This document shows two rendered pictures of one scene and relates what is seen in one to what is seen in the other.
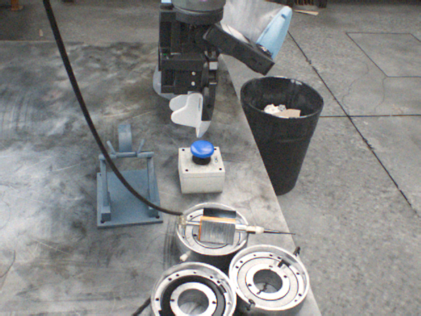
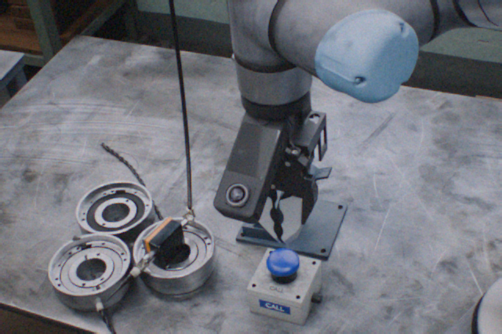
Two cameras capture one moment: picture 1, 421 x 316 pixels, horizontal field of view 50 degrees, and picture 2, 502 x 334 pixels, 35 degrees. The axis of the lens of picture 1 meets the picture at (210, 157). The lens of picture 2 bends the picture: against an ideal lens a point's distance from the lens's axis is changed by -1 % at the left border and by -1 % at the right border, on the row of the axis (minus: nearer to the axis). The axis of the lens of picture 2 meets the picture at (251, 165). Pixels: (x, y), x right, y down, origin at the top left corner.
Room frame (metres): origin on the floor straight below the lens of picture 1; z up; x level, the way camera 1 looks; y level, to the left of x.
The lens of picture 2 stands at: (0.99, -0.50, 1.57)
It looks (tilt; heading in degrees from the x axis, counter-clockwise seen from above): 41 degrees down; 129
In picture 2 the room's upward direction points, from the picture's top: 7 degrees counter-clockwise
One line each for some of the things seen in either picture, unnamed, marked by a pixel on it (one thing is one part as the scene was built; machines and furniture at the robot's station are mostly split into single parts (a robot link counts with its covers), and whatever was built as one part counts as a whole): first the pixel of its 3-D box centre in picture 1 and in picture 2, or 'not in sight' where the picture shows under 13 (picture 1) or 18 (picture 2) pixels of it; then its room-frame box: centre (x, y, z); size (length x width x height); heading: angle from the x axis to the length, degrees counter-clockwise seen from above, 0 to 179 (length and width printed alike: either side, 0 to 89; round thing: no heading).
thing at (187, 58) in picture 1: (190, 47); (281, 129); (0.61, 0.04, 1.05); 0.09 x 0.08 x 0.12; 102
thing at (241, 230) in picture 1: (235, 226); (154, 255); (0.46, -0.04, 0.85); 0.17 x 0.02 x 0.04; 89
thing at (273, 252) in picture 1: (266, 284); (92, 274); (0.39, -0.09, 0.82); 0.10 x 0.10 x 0.04
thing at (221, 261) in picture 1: (212, 236); (176, 257); (0.46, -0.01, 0.82); 0.10 x 0.10 x 0.04
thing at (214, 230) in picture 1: (217, 229); (161, 240); (0.45, -0.02, 0.85); 0.05 x 0.02 x 0.04; 89
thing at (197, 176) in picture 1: (200, 166); (289, 286); (0.62, 0.01, 0.82); 0.08 x 0.07 x 0.05; 12
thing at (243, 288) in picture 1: (266, 285); (92, 274); (0.39, -0.09, 0.82); 0.08 x 0.08 x 0.02
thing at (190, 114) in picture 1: (190, 117); (274, 201); (0.59, 0.04, 0.94); 0.06 x 0.03 x 0.09; 102
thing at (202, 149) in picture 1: (201, 157); (284, 271); (0.61, 0.01, 0.85); 0.04 x 0.04 x 0.05
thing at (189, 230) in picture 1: (212, 236); (176, 257); (0.46, -0.01, 0.82); 0.08 x 0.08 x 0.02
